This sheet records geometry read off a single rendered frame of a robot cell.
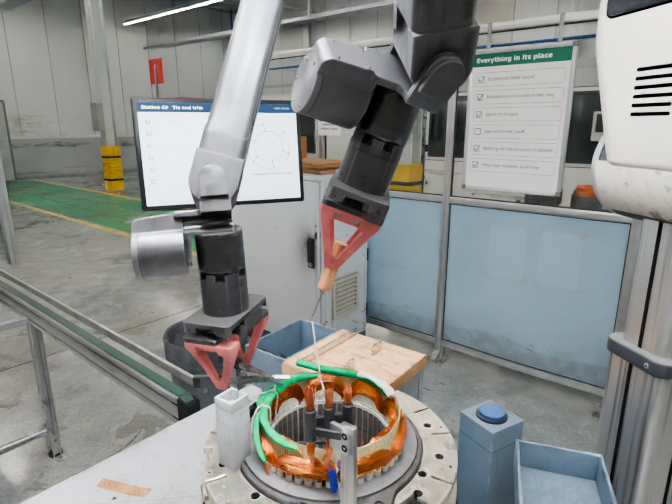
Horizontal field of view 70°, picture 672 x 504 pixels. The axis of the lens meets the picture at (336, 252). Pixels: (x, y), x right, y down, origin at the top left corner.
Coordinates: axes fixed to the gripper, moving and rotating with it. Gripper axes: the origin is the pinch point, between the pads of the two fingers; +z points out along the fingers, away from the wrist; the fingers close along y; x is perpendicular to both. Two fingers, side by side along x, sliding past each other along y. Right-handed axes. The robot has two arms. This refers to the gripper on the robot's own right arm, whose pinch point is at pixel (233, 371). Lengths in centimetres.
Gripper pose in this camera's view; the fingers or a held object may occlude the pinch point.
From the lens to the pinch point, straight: 67.7
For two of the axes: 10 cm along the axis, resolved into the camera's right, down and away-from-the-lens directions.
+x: 9.5, 0.6, -3.1
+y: -3.1, 2.9, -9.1
